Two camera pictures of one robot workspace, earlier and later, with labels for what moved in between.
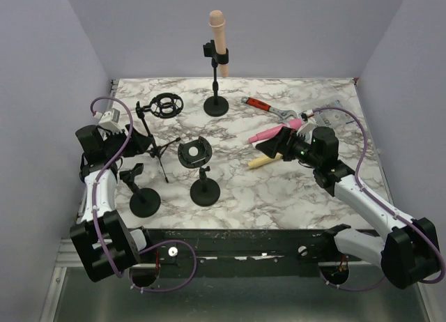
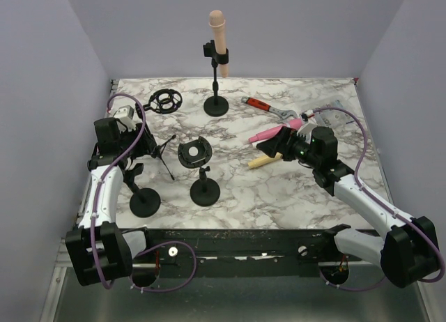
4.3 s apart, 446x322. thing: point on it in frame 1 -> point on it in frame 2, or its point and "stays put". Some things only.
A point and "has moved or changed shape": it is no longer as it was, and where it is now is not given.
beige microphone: x=263 y=160 stays put
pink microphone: x=295 y=123 stays put
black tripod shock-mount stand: x=166 y=105 has moved or changed shape
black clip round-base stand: x=145 y=203 stays put
